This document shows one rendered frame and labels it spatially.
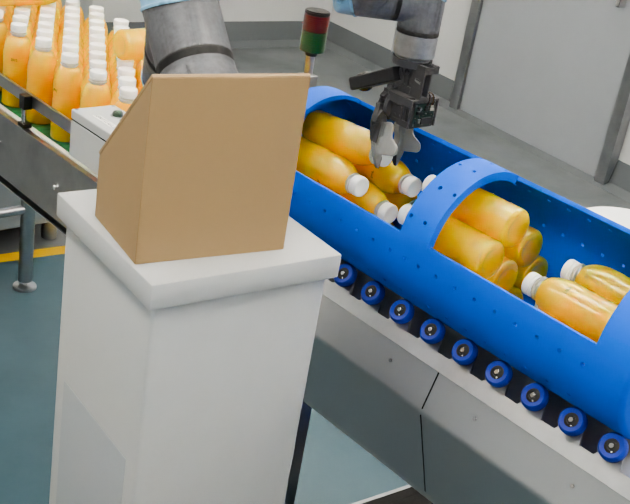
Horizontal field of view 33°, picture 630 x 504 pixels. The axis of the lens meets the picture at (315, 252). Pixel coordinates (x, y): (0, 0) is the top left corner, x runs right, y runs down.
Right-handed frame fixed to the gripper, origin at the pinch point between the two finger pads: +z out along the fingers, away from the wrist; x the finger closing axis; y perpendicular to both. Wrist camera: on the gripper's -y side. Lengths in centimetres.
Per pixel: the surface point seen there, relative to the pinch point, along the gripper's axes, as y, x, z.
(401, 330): 21.1, -10.5, 23.2
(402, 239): 20.0, -13.9, 5.4
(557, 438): 56, -11, 24
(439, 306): 29.5, -12.4, 13.7
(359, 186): 0.2, -5.6, 4.7
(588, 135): -171, 343, 92
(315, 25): -61, 34, -7
